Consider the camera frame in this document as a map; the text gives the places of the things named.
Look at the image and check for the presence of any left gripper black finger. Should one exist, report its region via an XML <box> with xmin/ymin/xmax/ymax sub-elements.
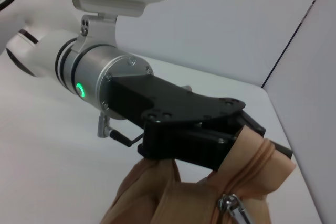
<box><xmin>138</xmin><ymin>123</ymin><xmax>238</xmax><ymax>172</ymax></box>
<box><xmin>202</xmin><ymin>110</ymin><xmax>293</xmax><ymax>159</ymax></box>

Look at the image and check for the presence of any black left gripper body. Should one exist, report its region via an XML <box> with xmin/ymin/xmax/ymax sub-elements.
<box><xmin>109</xmin><ymin>74</ymin><xmax>247</xmax><ymax>131</ymax></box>

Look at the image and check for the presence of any khaki canvas food bag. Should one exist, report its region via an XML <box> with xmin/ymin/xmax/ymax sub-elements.
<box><xmin>101</xmin><ymin>125</ymin><xmax>297</xmax><ymax>224</ymax></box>

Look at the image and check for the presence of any silver metal zipper pull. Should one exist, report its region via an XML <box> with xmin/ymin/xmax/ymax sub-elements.
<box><xmin>217</xmin><ymin>193</ymin><xmax>257</xmax><ymax>224</ymax></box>

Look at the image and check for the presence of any left arm black connector cable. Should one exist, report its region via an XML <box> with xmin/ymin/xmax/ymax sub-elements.
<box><xmin>96</xmin><ymin>111</ymin><xmax>144</xmax><ymax>148</ymax></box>

